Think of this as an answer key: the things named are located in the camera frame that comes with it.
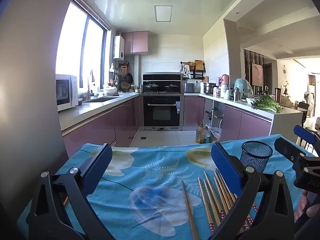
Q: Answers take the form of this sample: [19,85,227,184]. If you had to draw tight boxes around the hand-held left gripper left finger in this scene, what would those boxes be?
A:
[26,143,113,240]

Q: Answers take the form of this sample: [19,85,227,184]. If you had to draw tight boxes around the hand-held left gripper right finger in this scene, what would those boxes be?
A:
[211,142,296,240]

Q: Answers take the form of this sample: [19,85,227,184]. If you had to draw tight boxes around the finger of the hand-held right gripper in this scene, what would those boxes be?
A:
[274,137,314,167]
[293,125,320,155]

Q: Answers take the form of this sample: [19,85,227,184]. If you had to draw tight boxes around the bunch of wooden chopsticks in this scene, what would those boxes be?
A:
[197,169,259,235]

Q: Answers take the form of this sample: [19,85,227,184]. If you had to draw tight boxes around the black mesh utensil holder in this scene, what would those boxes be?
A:
[241,140,274,173]

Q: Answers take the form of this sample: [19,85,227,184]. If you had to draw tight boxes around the patterned-end wooden chopstick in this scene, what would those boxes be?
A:
[182,181,199,240]

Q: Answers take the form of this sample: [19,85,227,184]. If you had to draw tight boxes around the person's right hand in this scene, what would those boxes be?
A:
[294,190,320,221]

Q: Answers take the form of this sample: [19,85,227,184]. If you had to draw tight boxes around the black stool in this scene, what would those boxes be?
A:
[304,126,318,150]

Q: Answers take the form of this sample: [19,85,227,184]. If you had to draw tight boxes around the black dining chair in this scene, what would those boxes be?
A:
[297,101,310,128]

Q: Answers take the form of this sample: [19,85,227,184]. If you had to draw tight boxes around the clear plastic bag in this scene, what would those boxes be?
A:
[206,126,222,143]

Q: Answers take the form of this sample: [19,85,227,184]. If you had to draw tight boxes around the yellow oil bottle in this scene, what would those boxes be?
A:
[195,124,204,144]

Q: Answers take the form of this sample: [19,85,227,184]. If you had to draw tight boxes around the purple counter with sink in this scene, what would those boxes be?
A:
[59,92,140,158]

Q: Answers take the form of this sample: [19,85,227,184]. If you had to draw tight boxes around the purple counter with appliances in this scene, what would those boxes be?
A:
[184,92,303,143]

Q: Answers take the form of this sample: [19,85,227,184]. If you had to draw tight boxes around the green leafy vegetables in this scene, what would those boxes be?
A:
[251,94,283,113]

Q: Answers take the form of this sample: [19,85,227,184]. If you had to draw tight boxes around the blue floral tablecloth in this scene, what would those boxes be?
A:
[17,134,315,240]

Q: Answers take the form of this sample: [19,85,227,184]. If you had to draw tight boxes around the kitchen sink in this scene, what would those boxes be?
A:
[86,96,120,103]

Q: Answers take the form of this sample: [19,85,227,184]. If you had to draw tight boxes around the steel kitchen faucet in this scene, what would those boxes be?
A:
[87,76,94,100]

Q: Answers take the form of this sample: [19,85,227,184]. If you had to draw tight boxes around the green air fryer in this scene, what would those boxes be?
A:
[234,78,253,98]

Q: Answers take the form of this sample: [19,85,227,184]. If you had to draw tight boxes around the steel stockpot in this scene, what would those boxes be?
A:
[203,82,216,95]

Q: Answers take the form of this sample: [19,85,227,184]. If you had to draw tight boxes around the white microwave oven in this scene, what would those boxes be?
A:
[55,74,80,112]

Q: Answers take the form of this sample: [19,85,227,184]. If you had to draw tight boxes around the pink electric kettle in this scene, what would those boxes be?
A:
[220,74,230,92]

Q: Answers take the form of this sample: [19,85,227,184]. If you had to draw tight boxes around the black integrated stove oven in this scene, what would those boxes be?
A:
[142,73,184,130]

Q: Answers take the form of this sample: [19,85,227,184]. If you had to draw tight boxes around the grey refrigerator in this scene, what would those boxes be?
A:
[0,0,84,200]

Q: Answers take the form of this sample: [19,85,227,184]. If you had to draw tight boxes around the kitchen window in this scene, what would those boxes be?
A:
[55,1,112,90]

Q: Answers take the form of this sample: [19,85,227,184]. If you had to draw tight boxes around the ceiling light panel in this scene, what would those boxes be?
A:
[154,5,173,22]

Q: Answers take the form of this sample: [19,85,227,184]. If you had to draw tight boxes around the pink wall painting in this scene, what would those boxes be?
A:
[251,62,262,87]

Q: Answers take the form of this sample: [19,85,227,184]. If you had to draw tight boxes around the black wall rack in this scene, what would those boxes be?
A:
[180,60,206,80]

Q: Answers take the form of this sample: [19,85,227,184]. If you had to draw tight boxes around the white wall water heater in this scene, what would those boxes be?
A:
[114,35,125,61]

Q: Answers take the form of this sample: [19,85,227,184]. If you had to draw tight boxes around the purple wall cabinet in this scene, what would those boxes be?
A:
[121,31,150,55]

